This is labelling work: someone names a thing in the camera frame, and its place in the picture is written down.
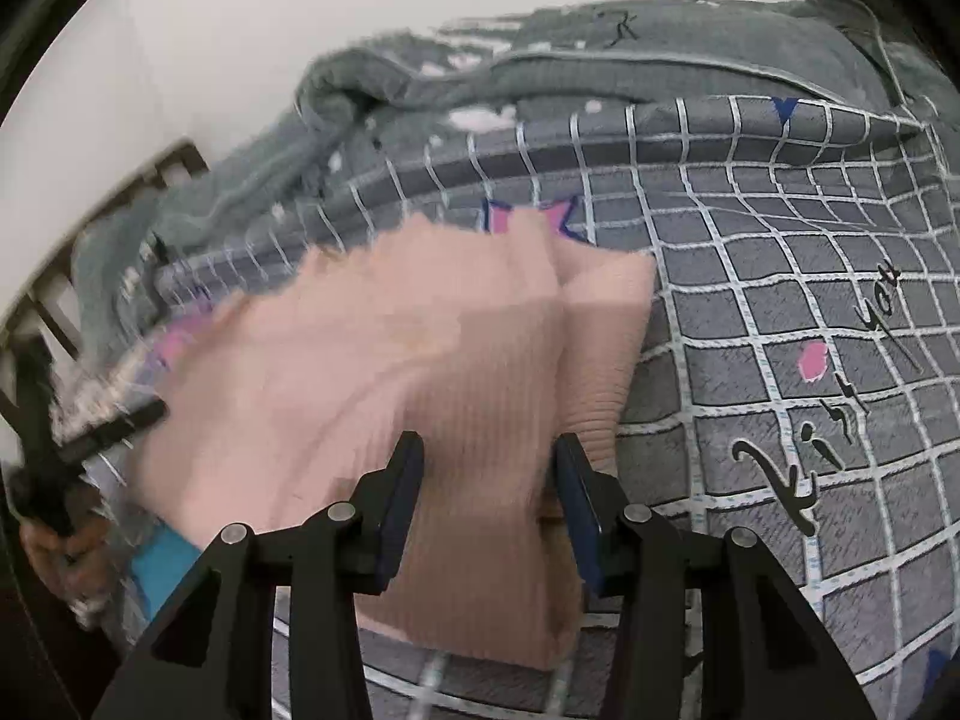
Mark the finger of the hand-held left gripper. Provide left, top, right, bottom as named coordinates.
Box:
left=56, top=399, right=168, bottom=467

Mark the person's left hand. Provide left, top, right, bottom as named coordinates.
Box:
left=19, top=516, right=115, bottom=620

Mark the grey checked star blanket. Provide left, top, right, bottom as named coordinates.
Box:
left=97, top=94, right=960, bottom=720

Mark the grey-blue quilt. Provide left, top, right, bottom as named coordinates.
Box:
left=71, top=0, right=953, bottom=368

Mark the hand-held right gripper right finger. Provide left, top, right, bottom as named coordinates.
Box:
left=553, top=433, right=878, bottom=720

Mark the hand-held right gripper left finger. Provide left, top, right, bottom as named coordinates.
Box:
left=90, top=431, right=427, bottom=720

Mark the floral bed sheet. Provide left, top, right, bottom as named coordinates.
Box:
left=49, top=356, right=155, bottom=440

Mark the pink knit sweater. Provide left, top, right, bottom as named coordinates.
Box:
left=127, top=214, right=658, bottom=672

